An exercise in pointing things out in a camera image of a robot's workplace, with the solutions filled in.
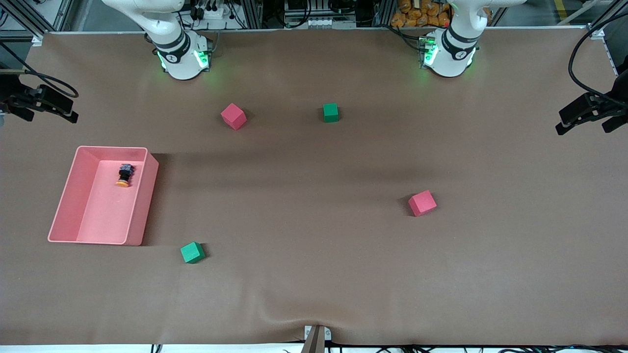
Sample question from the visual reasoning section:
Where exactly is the black button with orange cap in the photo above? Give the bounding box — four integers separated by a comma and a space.
116, 164, 136, 188

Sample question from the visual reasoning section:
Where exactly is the pink plastic bin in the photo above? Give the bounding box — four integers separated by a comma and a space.
48, 146, 159, 246

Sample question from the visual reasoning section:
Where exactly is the pink foam cube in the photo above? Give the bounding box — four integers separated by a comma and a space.
408, 190, 438, 217
220, 103, 247, 131

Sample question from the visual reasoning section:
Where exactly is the white power strip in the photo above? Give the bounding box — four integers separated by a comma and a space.
189, 0, 227, 21

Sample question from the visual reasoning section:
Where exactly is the orange snack packets pile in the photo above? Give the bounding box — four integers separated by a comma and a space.
391, 0, 452, 28

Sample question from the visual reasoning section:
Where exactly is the brown table mat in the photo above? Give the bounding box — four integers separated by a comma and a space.
0, 27, 628, 346

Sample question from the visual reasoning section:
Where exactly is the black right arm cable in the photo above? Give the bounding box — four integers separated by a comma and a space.
0, 42, 80, 99

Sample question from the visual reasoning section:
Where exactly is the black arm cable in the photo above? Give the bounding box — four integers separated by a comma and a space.
0, 42, 80, 99
568, 22, 628, 107

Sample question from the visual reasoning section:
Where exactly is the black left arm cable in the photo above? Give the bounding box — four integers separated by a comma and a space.
568, 22, 628, 107

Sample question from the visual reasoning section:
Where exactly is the aluminium frame post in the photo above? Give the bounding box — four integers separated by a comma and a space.
244, 0, 263, 29
374, 0, 393, 27

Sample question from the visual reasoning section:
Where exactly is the metal bracket with post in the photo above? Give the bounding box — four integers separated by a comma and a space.
303, 325, 332, 353

